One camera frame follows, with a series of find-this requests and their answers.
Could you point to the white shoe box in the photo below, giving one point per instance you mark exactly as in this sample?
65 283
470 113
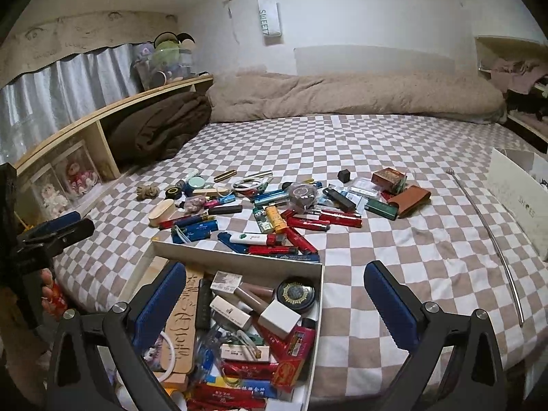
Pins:
509 192

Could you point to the brown leather case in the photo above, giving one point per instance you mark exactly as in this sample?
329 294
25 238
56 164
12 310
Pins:
413 200

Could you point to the beige quilted duvet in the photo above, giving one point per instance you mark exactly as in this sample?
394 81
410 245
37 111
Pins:
342 94

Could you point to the black cube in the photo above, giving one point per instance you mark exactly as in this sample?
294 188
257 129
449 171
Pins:
344 176

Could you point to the black slim bar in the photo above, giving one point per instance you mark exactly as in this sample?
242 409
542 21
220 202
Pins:
204 304

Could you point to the brown tube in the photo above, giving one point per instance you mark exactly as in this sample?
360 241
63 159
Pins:
252 293

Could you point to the grey curtain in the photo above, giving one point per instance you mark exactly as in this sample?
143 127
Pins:
64 94

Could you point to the small white pack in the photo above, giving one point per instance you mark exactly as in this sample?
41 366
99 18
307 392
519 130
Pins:
224 281

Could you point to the beige printed valance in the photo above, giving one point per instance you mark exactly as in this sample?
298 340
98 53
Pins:
64 38

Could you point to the white coiled rings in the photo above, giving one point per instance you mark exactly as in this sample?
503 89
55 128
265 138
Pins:
237 187

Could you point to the white cardboard box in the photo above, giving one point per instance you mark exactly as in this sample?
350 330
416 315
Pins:
239 261

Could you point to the red printed package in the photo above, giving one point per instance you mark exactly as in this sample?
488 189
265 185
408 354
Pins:
58 304

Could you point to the black rectangular bar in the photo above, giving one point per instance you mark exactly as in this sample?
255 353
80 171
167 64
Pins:
224 209

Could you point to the brown folded blanket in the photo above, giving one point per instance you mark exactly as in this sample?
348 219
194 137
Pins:
162 128

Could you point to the clear tube bottle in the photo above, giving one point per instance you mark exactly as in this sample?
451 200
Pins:
187 176

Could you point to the small wooden bar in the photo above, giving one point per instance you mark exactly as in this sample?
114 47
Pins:
212 192

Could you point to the white hanging paper bag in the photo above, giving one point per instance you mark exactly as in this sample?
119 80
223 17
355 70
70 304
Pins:
269 21

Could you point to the pile of assorted lighters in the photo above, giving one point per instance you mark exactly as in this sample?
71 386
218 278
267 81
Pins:
338 221

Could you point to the black gold round tin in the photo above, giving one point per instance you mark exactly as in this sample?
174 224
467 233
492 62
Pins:
295 294

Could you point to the white dressed doll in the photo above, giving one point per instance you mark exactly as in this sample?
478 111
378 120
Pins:
53 199

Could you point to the green plush toy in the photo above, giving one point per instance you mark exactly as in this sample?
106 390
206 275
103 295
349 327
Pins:
165 53

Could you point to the clear display case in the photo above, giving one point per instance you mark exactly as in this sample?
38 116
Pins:
30 184
92 154

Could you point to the person's left hand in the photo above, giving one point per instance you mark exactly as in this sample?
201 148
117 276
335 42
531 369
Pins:
47 282

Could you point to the brown white checkered bedsheet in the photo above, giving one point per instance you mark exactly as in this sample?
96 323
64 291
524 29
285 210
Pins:
428 244

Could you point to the clear plastic storage bin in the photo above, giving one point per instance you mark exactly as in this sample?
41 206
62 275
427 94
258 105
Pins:
171 75

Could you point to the long white box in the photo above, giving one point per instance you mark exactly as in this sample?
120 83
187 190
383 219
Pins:
229 312

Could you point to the oval wooden box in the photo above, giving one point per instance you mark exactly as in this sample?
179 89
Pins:
162 213

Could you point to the red dressed bear doll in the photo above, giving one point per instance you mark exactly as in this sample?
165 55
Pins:
81 180

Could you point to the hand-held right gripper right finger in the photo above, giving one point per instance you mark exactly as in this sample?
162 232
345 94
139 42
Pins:
389 306

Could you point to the mint green round compact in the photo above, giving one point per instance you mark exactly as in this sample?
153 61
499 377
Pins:
197 183

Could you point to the carved wooden plaque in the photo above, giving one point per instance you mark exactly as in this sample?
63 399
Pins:
184 334

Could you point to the white rectangular block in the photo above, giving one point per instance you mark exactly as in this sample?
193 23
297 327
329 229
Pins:
278 319

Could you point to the gold harmonica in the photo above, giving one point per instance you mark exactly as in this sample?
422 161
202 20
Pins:
224 174

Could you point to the red brown patterned box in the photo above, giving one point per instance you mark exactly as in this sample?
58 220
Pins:
387 177

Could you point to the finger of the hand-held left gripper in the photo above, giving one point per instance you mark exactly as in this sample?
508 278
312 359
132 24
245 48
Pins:
62 220
60 235

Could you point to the black tape roll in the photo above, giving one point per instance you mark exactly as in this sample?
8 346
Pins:
173 193

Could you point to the pile of clothes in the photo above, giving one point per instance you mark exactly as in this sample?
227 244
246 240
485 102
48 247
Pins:
518 77

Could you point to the metal back scratcher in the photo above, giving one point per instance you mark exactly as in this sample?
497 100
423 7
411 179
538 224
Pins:
498 248

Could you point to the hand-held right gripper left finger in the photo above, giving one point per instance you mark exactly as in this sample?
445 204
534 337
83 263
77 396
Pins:
156 306

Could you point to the gold slim bar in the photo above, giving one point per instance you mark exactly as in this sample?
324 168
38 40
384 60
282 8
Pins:
259 174

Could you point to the purple plush toy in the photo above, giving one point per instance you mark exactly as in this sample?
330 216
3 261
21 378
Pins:
144 51

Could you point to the dark green box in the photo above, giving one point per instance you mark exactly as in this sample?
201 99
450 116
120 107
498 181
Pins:
381 209

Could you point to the black slim vape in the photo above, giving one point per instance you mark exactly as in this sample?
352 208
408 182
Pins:
338 199

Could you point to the built-in wall shelf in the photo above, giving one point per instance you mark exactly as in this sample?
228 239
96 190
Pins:
483 51

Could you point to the wooden bedside shelf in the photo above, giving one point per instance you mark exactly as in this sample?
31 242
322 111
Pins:
128 99

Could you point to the pink crocheted lump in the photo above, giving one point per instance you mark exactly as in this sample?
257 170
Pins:
195 203

